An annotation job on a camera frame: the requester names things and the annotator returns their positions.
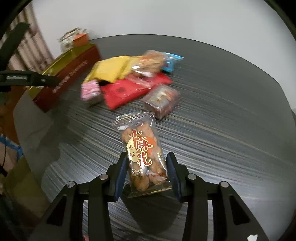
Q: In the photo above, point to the dark brown snack packet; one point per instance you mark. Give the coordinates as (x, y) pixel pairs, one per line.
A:
(161, 100)

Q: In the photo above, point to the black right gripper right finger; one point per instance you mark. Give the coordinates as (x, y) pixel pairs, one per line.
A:
(232, 219)

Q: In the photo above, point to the clear peanut snack bag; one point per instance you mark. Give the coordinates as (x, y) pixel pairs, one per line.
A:
(149, 63)

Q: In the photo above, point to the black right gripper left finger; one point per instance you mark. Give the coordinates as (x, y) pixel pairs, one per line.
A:
(63, 218)

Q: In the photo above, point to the red gold toffee tin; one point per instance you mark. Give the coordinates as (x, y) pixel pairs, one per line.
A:
(66, 68)

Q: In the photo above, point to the orange lidded tea cup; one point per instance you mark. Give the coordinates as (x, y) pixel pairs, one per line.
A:
(80, 40)

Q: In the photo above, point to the red snack packet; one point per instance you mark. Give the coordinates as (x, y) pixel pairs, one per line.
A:
(124, 91)

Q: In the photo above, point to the pink candy packet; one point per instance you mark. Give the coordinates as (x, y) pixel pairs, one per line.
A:
(91, 93)

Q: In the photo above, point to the striped curtain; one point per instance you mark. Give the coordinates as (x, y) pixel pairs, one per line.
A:
(32, 53)

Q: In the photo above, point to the fried twist snack bag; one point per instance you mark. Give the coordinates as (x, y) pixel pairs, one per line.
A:
(146, 161)

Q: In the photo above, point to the blue snack packet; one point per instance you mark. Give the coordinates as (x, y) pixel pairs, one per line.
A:
(170, 61)

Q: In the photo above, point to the yellow snack packet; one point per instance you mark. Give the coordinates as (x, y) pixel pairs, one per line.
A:
(112, 69)

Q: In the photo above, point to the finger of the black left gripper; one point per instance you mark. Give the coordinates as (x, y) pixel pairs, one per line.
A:
(27, 78)

